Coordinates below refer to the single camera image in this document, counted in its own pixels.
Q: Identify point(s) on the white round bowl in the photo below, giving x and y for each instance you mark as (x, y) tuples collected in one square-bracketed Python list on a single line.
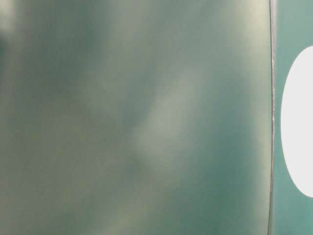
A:
[(296, 122)]

